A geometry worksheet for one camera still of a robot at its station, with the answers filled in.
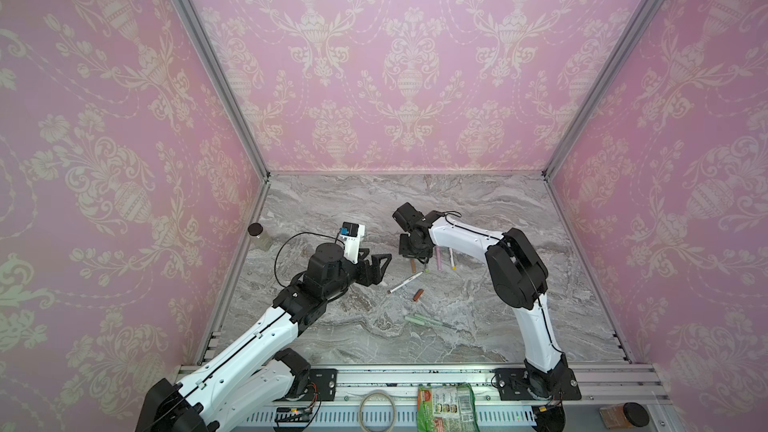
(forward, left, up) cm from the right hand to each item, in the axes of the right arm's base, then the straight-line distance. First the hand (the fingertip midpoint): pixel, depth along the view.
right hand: (408, 252), depth 98 cm
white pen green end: (-6, -6, -1) cm, 9 cm away
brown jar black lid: (-46, -42, +7) cm, 63 cm away
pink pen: (-2, -10, -1) cm, 10 cm away
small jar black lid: (+5, +47, +10) cm, 49 cm away
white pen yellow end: (-3, -14, -1) cm, 15 cm away
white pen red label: (-10, +1, -1) cm, 10 cm away
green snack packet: (-43, -6, +1) cm, 43 cm away
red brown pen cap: (-14, -2, -1) cm, 14 cm away
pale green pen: (-22, -5, -2) cm, 22 cm away
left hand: (-12, +8, +19) cm, 24 cm away
